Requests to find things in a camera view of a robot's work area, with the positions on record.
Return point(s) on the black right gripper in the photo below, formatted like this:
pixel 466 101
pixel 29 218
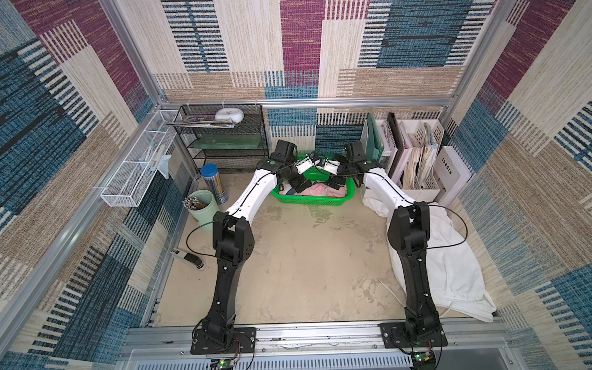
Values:
pixel 336 180

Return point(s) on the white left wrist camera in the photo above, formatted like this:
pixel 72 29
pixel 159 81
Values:
pixel 304 165

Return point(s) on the black handheld tool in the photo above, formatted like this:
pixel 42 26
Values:
pixel 189 259

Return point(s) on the grey Inedia magazine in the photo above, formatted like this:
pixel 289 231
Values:
pixel 451 174

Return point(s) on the white wire wall basket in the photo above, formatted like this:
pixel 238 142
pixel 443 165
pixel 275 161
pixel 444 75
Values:
pixel 146 158

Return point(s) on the green folder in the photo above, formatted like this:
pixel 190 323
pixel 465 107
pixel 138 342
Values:
pixel 371 140

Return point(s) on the black wire shelf rack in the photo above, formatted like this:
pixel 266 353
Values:
pixel 234 148

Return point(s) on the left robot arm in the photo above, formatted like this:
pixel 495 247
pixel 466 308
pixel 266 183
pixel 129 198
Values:
pixel 233 243

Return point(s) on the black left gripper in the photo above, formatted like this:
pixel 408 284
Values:
pixel 295 183

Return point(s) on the pink shark print shorts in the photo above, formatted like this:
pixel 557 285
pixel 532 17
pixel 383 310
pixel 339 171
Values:
pixel 315 190

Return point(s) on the white shirt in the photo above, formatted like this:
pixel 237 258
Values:
pixel 455 276

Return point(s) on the light green cup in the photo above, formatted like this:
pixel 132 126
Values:
pixel 202 205

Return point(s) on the green plastic basket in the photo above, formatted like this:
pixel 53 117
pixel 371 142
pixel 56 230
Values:
pixel 313 181

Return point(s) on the white plastic file organizer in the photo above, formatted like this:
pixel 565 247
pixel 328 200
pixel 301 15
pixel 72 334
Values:
pixel 403 146

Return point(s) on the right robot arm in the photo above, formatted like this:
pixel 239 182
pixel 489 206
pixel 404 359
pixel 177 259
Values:
pixel 408 235

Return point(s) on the white round object on shelf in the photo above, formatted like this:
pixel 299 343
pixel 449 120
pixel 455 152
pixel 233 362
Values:
pixel 230 115

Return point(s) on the blue lid cylindrical can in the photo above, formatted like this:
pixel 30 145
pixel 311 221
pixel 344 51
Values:
pixel 211 175

